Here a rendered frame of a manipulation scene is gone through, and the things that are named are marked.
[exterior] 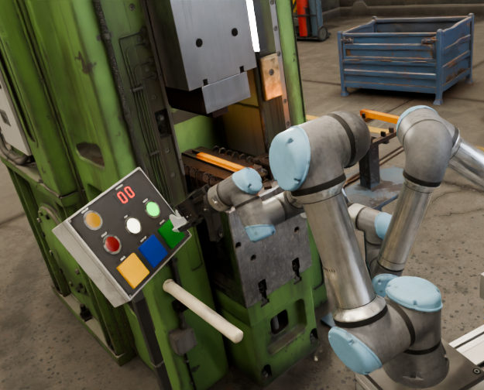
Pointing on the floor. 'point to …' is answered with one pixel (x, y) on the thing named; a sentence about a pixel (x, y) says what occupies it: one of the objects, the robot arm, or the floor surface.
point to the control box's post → (151, 340)
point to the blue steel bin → (407, 54)
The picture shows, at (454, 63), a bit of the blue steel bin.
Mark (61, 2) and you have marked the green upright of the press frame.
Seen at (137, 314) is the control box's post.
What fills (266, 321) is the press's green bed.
